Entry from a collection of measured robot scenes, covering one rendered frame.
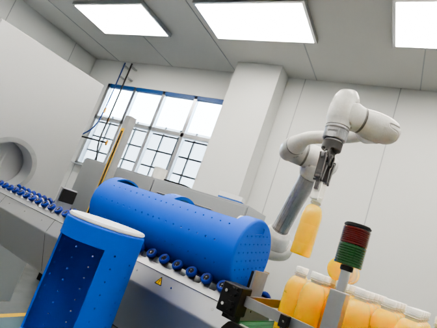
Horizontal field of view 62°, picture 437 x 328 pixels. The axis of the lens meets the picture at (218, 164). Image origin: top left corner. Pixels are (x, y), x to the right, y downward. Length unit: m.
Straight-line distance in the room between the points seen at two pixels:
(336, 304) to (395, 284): 3.31
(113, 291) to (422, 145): 3.79
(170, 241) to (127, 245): 0.26
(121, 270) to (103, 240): 0.13
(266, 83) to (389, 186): 1.92
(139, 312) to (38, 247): 0.82
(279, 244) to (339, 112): 1.00
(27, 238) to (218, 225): 1.26
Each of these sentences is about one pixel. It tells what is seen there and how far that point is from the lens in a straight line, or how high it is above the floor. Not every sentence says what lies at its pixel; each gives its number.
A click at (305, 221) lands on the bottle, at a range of 1.34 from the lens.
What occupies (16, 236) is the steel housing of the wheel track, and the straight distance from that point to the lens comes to 2.42.
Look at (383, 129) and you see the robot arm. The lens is 1.49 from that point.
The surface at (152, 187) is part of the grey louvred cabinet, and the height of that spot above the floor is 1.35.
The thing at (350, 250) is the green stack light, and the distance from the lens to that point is 0.90.
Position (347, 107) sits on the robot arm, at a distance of 1.44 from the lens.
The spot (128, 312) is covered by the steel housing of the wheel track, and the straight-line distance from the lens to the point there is 1.63.
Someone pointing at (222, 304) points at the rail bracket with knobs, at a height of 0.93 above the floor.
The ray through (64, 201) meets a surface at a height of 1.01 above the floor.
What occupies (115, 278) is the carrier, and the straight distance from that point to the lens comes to 1.29.
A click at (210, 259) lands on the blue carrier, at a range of 1.36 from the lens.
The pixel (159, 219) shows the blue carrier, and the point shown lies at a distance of 1.53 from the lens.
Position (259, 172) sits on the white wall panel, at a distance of 4.65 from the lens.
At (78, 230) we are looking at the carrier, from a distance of 1.27.
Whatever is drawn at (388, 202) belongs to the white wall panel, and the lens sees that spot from 4.31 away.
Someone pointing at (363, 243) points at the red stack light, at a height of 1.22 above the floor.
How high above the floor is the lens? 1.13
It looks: 10 degrees up
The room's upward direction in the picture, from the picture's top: 20 degrees clockwise
